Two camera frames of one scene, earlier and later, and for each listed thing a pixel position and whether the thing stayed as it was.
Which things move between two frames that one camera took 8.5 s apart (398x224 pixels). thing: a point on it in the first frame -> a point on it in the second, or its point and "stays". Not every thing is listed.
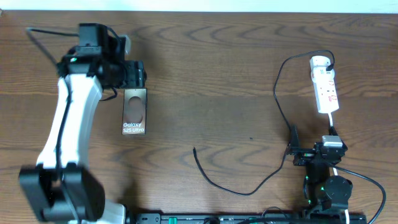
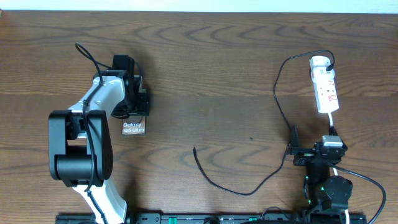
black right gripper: x=303 y=158 stays
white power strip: x=324 y=84 stays
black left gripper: x=135 y=78 -> x=142 y=103
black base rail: x=245 y=218 stays
